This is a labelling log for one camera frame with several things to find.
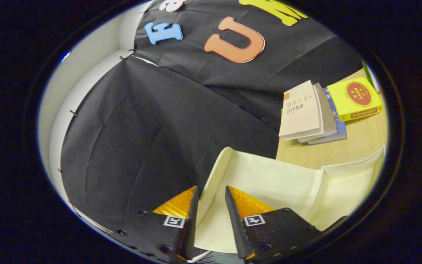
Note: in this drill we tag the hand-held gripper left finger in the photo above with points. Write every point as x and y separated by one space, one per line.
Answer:
191 227

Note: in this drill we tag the grey book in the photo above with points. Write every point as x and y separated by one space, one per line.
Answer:
329 117

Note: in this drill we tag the black backdrop cloth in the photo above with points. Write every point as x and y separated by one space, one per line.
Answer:
141 146

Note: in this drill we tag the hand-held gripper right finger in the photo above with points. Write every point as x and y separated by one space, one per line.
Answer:
234 227

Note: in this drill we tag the beige book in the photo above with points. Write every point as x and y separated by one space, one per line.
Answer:
300 110

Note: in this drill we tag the blue book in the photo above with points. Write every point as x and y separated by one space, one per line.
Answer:
341 128

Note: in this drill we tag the cream fabric storage box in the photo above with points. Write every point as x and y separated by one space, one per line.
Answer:
269 179

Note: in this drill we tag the yellow book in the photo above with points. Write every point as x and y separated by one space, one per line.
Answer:
339 110

